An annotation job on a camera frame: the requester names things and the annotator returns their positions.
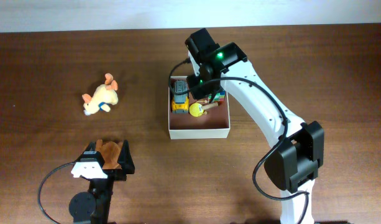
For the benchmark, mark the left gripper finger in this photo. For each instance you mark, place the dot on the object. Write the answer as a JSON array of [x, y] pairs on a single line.
[[92, 155], [125, 159]]

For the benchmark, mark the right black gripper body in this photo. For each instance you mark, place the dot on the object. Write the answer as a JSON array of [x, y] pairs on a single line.
[[199, 88]]

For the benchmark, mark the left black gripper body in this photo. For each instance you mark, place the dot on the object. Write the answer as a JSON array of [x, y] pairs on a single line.
[[115, 174]]

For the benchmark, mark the multicoloured puzzle cube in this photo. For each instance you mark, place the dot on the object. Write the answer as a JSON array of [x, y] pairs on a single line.
[[219, 97]]

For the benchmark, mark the yellow grey toy truck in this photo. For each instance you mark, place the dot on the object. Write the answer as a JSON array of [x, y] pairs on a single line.
[[180, 103]]

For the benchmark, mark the yellow wooden rattle drum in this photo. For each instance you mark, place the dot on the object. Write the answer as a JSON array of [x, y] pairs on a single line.
[[201, 107]]

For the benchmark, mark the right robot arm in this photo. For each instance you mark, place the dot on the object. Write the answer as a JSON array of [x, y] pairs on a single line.
[[297, 148]]

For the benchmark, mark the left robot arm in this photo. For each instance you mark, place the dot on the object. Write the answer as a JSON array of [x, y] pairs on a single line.
[[101, 164]]

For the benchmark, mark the brown plush toy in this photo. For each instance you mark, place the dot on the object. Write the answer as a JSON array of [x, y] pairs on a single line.
[[110, 152]]

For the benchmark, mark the white cardboard box red interior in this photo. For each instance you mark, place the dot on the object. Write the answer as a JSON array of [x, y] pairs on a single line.
[[215, 124]]

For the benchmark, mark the yellow plush rabbit toy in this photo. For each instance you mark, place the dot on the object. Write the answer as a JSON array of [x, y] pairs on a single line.
[[104, 96]]

